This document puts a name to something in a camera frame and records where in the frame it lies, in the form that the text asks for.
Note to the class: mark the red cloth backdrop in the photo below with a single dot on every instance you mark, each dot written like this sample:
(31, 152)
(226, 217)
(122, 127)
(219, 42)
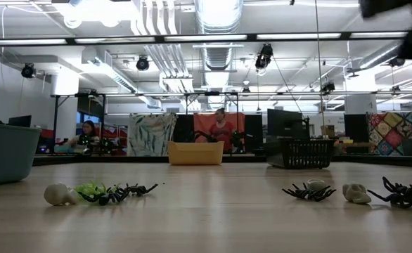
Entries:
(200, 121)

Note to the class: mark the black mesh basket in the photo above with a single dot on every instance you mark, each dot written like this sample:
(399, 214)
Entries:
(308, 154)

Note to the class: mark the standing person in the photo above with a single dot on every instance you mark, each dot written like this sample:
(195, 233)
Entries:
(221, 130)

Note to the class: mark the yellow plastic bin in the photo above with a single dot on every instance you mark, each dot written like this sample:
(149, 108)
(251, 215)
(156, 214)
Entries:
(195, 154)

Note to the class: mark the black background robot arm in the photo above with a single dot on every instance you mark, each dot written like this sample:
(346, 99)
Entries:
(237, 140)

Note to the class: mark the teal plastic bin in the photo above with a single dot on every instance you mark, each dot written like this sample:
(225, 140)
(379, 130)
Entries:
(5, 154)

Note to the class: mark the black upright panel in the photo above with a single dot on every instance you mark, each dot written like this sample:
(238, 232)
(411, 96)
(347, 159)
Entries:
(253, 123)
(183, 124)

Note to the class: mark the black aluminium table frame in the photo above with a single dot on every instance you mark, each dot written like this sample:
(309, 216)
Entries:
(139, 159)

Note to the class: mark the black plastic spider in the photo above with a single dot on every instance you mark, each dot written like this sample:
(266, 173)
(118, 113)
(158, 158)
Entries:
(309, 194)
(104, 198)
(403, 198)
(139, 189)

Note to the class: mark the black overhead light bar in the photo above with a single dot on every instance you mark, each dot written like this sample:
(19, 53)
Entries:
(209, 37)

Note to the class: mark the black ceiling spotlight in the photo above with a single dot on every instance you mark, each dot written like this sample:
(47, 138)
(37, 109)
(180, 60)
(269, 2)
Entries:
(28, 71)
(264, 56)
(328, 87)
(142, 64)
(397, 62)

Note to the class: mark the seated person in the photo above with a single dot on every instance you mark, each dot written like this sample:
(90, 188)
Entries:
(88, 135)

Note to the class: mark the black metal frame rack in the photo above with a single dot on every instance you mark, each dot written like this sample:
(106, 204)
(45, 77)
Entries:
(56, 119)

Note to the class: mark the blue lit screen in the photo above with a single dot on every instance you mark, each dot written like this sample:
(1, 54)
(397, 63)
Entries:
(86, 118)

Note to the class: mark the colourful patchwork quilt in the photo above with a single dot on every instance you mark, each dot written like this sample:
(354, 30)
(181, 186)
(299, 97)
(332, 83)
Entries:
(396, 133)

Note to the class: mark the brown cardboard box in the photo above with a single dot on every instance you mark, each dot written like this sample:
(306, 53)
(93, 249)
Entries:
(329, 131)

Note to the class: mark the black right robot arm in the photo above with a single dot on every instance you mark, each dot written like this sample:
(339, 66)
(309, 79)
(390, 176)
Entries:
(385, 7)

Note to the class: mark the leaf print cloth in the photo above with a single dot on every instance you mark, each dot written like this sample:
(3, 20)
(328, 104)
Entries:
(149, 135)

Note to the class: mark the white plastic skull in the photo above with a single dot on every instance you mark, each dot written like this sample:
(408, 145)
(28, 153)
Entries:
(58, 194)
(316, 183)
(356, 193)

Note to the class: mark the silver ventilation duct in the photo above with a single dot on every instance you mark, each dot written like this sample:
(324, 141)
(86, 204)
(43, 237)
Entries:
(220, 14)

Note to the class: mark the green plastic spider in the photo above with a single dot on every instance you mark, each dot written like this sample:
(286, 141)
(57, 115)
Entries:
(91, 188)

